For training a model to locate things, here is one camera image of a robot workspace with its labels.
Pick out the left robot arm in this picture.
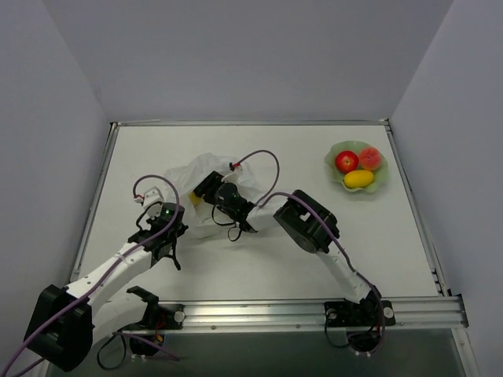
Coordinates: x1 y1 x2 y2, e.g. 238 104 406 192
24 203 188 372

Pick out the yellow fake mango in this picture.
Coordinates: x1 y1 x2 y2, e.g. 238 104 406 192
343 170 375 189

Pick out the orange fake peach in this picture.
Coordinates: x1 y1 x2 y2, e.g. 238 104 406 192
358 147 382 171

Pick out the white plastic bag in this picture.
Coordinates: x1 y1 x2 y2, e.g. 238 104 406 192
164 152 265 239

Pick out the pale yellow fake pear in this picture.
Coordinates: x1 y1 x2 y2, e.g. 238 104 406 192
188 192 204 207

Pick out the purple cable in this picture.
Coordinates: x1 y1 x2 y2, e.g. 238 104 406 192
229 149 384 303
0 174 182 377

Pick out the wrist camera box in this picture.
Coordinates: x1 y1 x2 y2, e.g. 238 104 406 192
227 162 250 178
134 186 164 209

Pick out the aluminium front rail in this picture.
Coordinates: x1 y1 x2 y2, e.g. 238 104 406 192
182 297 468 334

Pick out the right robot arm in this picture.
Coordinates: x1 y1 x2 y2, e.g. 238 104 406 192
189 171 381 324

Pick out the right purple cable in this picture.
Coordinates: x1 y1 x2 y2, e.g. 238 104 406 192
229 149 384 303

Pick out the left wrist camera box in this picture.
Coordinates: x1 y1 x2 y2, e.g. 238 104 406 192
134 186 164 209

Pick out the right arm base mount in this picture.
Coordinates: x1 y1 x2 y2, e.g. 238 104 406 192
324 296 397 357

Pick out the red fake apple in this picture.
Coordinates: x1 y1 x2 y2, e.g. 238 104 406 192
334 150 359 174

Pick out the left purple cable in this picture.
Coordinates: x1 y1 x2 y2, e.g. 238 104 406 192
0 174 182 377

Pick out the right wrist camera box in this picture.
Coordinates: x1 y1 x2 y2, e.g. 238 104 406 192
227 162 250 178

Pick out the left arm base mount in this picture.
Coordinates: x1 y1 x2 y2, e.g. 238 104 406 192
127 286 185 361

